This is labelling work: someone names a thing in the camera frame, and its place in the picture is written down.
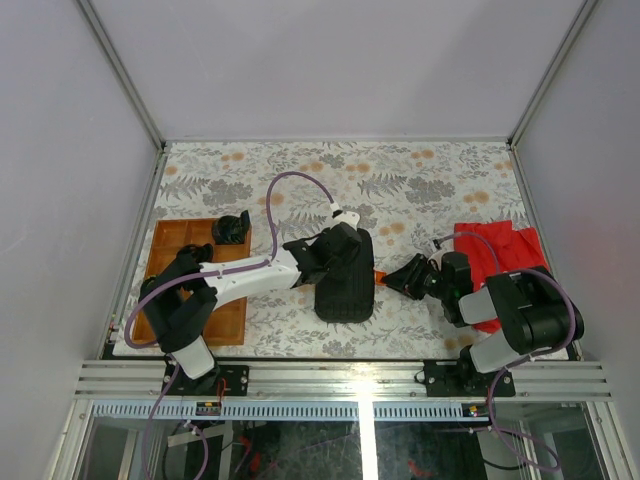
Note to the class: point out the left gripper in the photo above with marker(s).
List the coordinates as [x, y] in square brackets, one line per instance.
[336, 274]

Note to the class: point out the black plastic tool case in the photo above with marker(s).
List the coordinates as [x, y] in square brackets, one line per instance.
[346, 295]

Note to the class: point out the wooden compartment tray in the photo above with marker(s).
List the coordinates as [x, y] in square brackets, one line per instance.
[226, 325]

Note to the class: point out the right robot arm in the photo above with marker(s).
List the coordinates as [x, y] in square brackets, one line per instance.
[536, 315]

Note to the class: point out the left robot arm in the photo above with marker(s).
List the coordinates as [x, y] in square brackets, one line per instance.
[178, 302]

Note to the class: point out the aluminium front rail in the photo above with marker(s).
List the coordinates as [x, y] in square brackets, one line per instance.
[286, 390]

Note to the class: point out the red cloth bag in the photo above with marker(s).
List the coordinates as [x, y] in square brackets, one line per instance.
[498, 247]

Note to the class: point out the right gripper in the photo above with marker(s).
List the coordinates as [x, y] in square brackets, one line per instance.
[405, 278]

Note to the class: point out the dark patterned rolled cloth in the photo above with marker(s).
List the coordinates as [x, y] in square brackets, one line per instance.
[230, 229]

